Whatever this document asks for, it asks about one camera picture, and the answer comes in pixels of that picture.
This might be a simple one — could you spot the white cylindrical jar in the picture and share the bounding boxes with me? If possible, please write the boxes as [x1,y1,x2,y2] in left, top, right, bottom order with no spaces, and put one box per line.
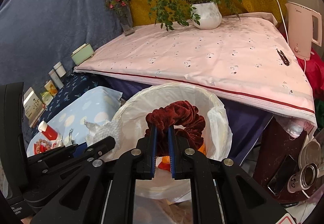
[53,61,66,78]

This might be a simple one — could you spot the navy floral cloth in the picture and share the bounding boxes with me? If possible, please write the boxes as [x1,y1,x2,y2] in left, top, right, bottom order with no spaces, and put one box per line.
[22,73,111,143]

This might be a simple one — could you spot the black hair clip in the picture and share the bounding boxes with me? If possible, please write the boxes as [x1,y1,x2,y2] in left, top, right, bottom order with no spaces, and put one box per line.
[276,49,290,66]

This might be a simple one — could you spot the white lined trash bin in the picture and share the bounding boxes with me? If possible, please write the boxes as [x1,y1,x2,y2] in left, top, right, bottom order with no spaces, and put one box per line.
[108,82,233,200]

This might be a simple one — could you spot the glass vase pink flowers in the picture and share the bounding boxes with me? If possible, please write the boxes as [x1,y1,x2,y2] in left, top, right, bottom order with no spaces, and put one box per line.
[105,0,135,36]

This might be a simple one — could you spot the white cardboard box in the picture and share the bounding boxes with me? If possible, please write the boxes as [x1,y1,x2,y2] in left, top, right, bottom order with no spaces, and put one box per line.
[23,87,46,127]

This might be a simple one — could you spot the pink sheet covered table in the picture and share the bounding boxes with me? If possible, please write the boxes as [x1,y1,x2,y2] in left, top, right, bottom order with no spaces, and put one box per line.
[75,17,316,123]

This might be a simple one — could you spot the blue grey blanket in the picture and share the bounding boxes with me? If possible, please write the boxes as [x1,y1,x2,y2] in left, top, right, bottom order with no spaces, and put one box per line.
[1,0,123,89]

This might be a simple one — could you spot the mint green tissue box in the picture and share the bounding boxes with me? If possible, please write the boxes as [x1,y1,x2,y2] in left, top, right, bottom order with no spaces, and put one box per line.
[71,43,94,65]

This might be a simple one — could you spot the silver metal can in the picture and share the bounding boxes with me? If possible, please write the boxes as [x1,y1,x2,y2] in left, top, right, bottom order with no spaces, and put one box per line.
[287,163,318,193]

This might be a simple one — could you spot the black smartphone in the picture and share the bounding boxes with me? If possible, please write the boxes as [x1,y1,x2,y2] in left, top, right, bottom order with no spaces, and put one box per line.
[267,155,297,197]

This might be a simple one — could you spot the dark red velvet scrunchie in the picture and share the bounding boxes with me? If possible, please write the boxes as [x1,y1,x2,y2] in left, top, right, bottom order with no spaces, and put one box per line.
[145,101,206,157]

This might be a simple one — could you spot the orange patterned small box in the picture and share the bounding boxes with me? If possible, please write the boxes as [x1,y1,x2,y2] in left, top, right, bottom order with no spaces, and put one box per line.
[45,80,58,97]

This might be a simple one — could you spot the pink electric kettle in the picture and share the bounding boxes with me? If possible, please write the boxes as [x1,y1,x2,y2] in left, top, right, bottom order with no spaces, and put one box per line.
[286,2,322,61]

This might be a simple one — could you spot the light blue dotted cloth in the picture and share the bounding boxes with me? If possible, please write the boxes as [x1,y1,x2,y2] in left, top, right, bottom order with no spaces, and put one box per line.
[46,86,123,145]

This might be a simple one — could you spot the green white small packet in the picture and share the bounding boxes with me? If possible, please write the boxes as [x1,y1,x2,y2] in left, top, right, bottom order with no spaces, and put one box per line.
[41,91,53,106]

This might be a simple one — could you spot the orange plastic wrapper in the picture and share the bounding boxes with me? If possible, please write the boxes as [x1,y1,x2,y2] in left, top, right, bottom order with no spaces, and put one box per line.
[158,143,207,172]

